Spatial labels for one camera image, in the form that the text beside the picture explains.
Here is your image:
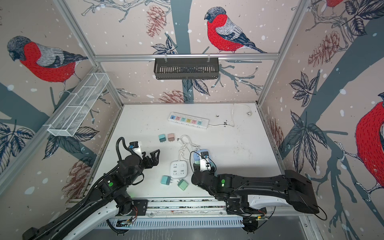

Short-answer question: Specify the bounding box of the light green charger plug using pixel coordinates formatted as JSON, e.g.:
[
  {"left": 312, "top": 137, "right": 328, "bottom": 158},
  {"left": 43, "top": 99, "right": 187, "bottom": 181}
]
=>
[{"left": 178, "top": 179, "right": 189, "bottom": 191}]

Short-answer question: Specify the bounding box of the white square socket cube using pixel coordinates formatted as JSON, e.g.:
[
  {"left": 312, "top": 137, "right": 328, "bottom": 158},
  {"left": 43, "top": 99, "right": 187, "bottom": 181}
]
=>
[{"left": 170, "top": 161, "right": 188, "bottom": 179}]

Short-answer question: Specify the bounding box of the blue square socket cube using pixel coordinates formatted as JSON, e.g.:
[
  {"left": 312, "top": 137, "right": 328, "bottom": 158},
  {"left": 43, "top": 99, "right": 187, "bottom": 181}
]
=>
[{"left": 192, "top": 149, "right": 210, "bottom": 165}]

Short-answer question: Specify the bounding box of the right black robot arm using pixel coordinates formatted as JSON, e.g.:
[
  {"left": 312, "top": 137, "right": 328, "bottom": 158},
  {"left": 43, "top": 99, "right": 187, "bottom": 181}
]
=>
[{"left": 191, "top": 170, "right": 320, "bottom": 217}]

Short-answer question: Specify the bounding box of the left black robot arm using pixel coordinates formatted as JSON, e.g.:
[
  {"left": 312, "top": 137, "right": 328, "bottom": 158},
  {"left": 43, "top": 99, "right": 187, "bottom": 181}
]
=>
[{"left": 22, "top": 150, "right": 160, "bottom": 240}]

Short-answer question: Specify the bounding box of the pink charger plug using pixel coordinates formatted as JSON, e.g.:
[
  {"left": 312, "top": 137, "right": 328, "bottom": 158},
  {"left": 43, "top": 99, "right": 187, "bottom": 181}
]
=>
[{"left": 168, "top": 134, "right": 175, "bottom": 142}]

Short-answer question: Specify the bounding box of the teal charger front left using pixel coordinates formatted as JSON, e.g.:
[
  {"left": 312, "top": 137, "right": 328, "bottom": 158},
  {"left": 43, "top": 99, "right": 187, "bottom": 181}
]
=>
[{"left": 161, "top": 176, "right": 172, "bottom": 186}]

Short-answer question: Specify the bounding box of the teal charger near pink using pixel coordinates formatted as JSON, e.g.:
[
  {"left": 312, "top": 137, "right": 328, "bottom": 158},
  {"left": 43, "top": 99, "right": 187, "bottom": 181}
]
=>
[{"left": 159, "top": 134, "right": 167, "bottom": 143}]

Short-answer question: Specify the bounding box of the long white power strip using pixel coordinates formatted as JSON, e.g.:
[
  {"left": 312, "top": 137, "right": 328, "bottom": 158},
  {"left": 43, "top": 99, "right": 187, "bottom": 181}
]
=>
[{"left": 168, "top": 112, "right": 209, "bottom": 129}]

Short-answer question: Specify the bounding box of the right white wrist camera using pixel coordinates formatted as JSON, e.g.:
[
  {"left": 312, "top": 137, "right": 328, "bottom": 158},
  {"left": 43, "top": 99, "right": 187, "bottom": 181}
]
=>
[{"left": 200, "top": 151, "right": 211, "bottom": 172}]

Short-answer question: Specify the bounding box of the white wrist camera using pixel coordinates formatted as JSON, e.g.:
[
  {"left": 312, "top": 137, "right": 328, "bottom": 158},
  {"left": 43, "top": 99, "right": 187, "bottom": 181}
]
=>
[
  {"left": 129, "top": 141, "right": 142, "bottom": 158},
  {"left": 200, "top": 151, "right": 211, "bottom": 172}
]

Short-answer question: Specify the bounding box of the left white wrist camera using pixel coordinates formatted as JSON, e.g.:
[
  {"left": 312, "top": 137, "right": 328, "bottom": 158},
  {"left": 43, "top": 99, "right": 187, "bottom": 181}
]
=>
[{"left": 129, "top": 141, "right": 142, "bottom": 158}]

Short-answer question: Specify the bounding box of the white coiled socket cable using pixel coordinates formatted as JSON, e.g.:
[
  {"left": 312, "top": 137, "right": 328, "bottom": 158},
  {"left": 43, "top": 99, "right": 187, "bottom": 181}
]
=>
[{"left": 176, "top": 134, "right": 201, "bottom": 163}]

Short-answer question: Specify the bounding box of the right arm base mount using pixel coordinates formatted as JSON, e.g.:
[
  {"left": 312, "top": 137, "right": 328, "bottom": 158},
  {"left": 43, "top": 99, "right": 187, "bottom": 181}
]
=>
[{"left": 225, "top": 198, "right": 267, "bottom": 218}]

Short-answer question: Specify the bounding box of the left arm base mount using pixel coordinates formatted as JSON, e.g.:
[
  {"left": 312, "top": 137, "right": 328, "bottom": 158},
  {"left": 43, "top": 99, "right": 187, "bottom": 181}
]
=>
[{"left": 117, "top": 199, "right": 149, "bottom": 217}]

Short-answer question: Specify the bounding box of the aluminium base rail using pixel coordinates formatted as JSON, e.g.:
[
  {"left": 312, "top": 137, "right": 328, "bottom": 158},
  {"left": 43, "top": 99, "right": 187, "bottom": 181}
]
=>
[{"left": 65, "top": 196, "right": 307, "bottom": 220}]

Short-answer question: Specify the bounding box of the white power strip cable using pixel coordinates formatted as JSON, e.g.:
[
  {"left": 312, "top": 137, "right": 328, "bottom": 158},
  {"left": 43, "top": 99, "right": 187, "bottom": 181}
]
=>
[{"left": 208, "top": 103, "right": 250, "bottom": 128}]

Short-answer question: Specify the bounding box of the white wire mesh basket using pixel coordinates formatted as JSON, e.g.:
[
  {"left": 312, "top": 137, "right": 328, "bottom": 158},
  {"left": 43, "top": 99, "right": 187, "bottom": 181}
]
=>
[{"left": 48, "top": 73, "right": 110, "bottom": 137}]

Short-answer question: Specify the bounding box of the black wall basket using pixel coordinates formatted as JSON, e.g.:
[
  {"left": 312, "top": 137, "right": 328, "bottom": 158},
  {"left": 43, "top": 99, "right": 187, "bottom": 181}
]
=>
[{"left": 154, "top": 58, "right": 220, "bottom": 80}]

